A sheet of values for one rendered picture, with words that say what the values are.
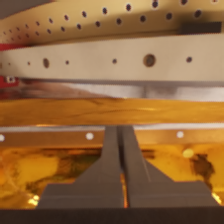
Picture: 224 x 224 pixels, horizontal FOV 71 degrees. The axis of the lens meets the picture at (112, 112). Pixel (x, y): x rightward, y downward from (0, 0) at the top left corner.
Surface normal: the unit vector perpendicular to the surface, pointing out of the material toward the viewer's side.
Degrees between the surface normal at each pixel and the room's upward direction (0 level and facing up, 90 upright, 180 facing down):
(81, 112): 90
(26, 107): 90
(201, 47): 90
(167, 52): 90
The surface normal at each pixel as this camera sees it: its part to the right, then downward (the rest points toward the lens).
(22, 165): -0.08, -0.35
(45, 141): 0.00, 0.29
